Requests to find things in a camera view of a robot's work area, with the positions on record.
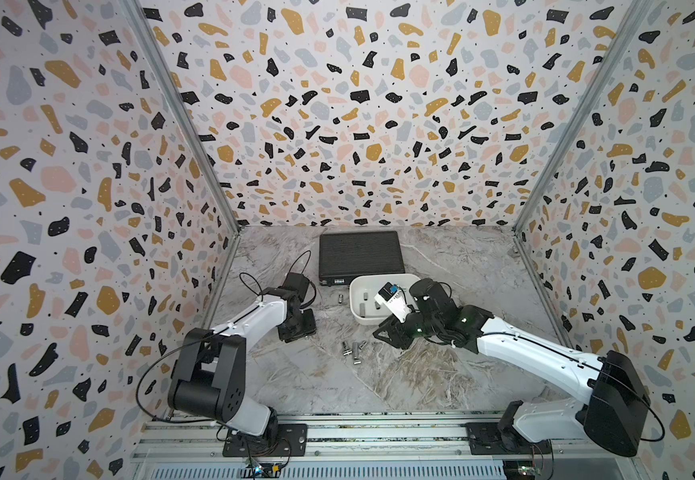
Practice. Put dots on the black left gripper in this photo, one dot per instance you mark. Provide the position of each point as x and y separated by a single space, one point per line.
309 327

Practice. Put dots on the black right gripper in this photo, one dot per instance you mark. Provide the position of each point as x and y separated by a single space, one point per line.
393 331

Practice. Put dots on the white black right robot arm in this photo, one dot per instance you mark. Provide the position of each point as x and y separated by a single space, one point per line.
606 403

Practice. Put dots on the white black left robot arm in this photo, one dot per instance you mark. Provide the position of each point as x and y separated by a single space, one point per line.
209 376

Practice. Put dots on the white plastic storage box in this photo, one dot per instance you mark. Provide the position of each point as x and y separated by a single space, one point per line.
363 290

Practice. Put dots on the chrome socket cluster lower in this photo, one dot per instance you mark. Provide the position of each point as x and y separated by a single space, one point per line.
357 348

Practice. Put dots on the chrome socket in cluster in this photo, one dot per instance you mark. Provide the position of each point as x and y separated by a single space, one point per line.
346 349

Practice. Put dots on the black ribbed tool case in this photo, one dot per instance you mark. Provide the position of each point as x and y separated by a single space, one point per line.
342 257

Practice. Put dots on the green circuit board left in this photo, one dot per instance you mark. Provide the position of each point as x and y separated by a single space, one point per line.
256 470

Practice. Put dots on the green circuit board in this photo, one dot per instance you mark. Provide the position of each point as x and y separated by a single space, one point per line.
525 470
256 470

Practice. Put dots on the green circuit board right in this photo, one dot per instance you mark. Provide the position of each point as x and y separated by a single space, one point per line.
525 470

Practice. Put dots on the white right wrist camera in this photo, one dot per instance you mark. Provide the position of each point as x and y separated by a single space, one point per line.
393 298

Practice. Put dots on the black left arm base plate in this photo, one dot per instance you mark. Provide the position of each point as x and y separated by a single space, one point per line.
280 440

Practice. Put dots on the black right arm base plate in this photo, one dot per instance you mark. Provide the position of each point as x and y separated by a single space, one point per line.
488 438

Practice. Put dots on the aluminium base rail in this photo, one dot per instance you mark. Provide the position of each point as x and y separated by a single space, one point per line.
371 446

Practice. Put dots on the aluminium frame post left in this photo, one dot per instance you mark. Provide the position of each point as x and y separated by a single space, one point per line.
134 15

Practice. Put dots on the aluminium frame post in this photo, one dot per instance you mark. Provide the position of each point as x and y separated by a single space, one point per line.
134 15
632 20

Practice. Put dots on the aluminium frame post right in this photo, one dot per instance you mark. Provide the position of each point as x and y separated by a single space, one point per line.
632 20

